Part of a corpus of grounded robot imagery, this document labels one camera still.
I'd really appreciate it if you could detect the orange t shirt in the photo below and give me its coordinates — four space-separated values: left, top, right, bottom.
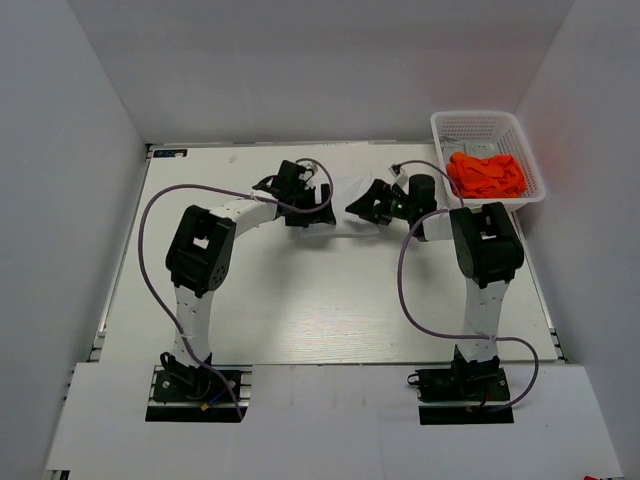
446 153 527 199

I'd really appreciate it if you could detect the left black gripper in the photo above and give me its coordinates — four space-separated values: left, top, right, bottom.
285 184 334 227

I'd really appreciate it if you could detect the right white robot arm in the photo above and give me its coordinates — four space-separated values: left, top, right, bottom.
346 174 524 399

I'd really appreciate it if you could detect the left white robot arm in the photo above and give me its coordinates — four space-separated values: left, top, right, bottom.
165 158 336 399

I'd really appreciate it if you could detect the white t shirt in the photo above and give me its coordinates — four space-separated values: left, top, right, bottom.
299 174 380 238

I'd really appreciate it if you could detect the grey cloth in basket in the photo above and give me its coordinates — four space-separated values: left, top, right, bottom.
441 140 500 164

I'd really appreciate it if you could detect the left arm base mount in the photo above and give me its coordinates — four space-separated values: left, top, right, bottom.
145 352 252 424

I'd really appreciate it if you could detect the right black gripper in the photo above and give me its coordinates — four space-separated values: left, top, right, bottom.
347 178 417 225

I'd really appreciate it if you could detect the blue label sticker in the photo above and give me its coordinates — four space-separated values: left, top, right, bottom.
152 149 188 158

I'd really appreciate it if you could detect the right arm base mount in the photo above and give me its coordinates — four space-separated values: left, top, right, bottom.
407 349 514 426

